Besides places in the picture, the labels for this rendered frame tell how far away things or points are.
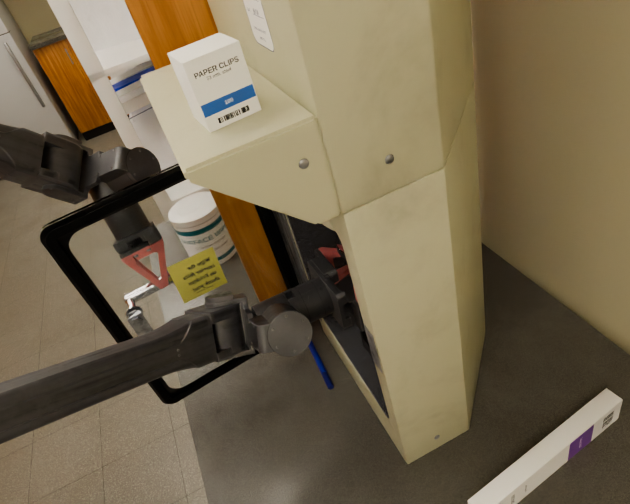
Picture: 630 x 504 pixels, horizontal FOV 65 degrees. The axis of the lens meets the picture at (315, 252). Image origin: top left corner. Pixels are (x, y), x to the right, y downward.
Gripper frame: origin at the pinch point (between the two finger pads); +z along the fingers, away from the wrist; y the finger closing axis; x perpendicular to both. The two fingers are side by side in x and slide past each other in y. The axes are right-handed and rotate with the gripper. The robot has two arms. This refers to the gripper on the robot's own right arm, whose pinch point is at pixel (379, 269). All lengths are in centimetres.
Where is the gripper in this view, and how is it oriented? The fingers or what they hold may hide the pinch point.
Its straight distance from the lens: 74.2
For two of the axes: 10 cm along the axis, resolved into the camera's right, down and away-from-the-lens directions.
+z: 8.9, -3.9, 2.3
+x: 2.0, 7.9, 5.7
